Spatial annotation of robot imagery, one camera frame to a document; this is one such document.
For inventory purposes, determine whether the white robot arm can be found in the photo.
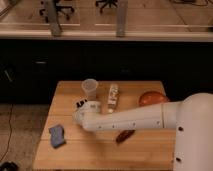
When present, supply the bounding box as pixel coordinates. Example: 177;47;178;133
74;93;213;171

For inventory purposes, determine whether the left office chair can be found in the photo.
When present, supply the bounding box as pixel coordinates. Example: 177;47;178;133
39;0;75;23

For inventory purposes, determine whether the left metal post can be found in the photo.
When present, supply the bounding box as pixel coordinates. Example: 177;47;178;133
44;0;62;37

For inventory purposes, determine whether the right metal post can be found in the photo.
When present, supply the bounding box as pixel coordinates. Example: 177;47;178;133
116;0;128;37

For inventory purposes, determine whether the office chair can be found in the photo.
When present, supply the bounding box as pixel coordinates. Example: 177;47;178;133
39;0;75;23
95;0;118;13

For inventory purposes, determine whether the black object floor corner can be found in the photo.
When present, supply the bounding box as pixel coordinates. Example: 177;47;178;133
0;162;19;171

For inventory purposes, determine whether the dark red chili pepper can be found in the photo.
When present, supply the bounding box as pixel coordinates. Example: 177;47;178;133
116;130;135;144

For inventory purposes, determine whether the black cable on floor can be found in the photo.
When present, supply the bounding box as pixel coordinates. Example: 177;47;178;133
0;103;15;163

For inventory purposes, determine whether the right office chair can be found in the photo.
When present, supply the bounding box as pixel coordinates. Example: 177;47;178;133
95;0;118;13

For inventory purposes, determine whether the clear plastic cup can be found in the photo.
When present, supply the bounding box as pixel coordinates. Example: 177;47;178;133
81;79;98;100

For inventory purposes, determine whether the metal post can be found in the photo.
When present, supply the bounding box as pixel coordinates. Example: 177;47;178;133
44;0;62;37
116;0;128;37

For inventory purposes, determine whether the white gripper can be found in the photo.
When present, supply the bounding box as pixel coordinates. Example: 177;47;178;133
76;99;101;113

